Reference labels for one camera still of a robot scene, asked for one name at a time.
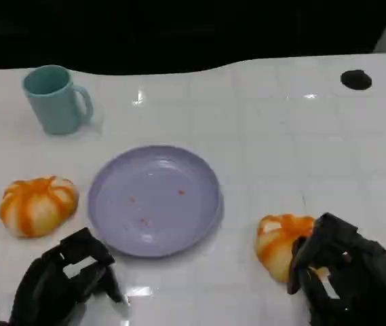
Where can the lilac plate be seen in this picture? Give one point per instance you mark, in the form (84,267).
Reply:
(153,200)

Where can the orange white toy bread roll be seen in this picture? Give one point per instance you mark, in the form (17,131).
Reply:
(277,242)
(36,207)

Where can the pale green mug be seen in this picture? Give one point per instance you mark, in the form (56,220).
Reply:
(55,102)

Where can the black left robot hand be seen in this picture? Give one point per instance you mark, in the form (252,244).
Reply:
(50,282)

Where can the black round table grommet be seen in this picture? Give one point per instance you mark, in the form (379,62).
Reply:
(355,79)

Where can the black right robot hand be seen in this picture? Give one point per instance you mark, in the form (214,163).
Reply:
(355,271)

